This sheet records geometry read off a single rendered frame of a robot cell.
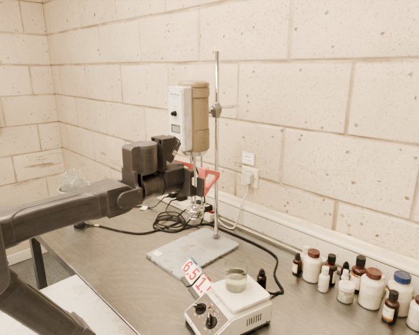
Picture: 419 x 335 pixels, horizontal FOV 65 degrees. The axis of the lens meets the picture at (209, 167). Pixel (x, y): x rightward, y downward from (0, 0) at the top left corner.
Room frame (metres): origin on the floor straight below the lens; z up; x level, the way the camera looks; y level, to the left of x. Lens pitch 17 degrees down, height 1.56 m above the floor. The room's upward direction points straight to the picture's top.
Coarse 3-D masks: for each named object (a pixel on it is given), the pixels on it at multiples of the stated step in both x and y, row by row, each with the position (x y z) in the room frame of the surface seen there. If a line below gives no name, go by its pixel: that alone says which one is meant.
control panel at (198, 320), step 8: (208, 296) 0.74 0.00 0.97; (208, 304) 0.72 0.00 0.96; (192, 312) 0.71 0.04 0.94; (208, 312) 0.70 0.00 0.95; (216, 312) 0.69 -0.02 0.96; (192, 320) 0.69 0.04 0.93; (200, 320) 0.68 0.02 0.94; (224, 320) 0.66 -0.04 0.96; (200, 328) 0.66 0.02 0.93; (216, 328) 0.65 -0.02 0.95
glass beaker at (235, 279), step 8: (232, 256) 0.78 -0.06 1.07; (240, 256) 0.78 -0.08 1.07; (224, 264) 0.74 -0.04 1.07; (232, 264) 0.78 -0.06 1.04; (240, 264) 0.78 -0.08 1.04; (232, 272) 0.73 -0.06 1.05; (240, 272) 0.72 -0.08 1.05; (232, 280) 0.72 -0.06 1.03; (240, 280) 0.72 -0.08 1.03; (232, 288) 0.72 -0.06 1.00; (240, 288) 0.72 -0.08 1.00
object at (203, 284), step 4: (204, 276) 0.87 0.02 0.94; (200, 280) 0.87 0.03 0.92; (204, 280) 0.86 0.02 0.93; (208, 280) 0.85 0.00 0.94; (196, 284) 0.86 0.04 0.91; (200, 284) 0.85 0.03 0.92; (204, 284) 0.85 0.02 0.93; (208, 284) 0.84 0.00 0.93; (196, 288) 0.85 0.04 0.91; (200, 288) 0.84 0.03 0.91; (204, 288) 0.83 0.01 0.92; (208, 288) 0.83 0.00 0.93; (200, 292) 0.83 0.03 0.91; (204, 292) 0.82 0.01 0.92
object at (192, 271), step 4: (188, 264) 0.95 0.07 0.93; (192, 264) 0.94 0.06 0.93; (184, 268) 0.95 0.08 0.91; (188, 268) 0.94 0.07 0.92; (192, 268) 0.93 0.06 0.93; (196, 268) 0.92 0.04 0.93; (188, 272) 0.92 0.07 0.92; (192, 272) 0.92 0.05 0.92; (196, 272) 0.91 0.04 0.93; (200, 272) 0.90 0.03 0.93; (188, 276) 0.91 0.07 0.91; (192, 276) 0.90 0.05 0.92; (196, 276) 0.89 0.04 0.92; (192, 280) 0.89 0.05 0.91
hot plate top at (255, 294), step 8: (224, 280) 0.78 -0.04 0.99; (248, 280) 0.78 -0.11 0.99; (216, 288) 0.75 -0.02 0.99; (224, 288) 0.75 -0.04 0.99; (248, 288) 0.75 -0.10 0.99; (256, 288) 0.75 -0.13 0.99; (224, 296) 0.71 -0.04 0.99; (232, 296) 0.71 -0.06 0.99; (240, 296) 0.71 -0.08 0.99; (248, 296) 0.71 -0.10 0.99; (256, 296) 0.71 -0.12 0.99; (264, 296) 0.71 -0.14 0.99; (232, 304) 0.68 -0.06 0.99; (240, 304) 0.68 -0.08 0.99; (248, 304) 0.68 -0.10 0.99
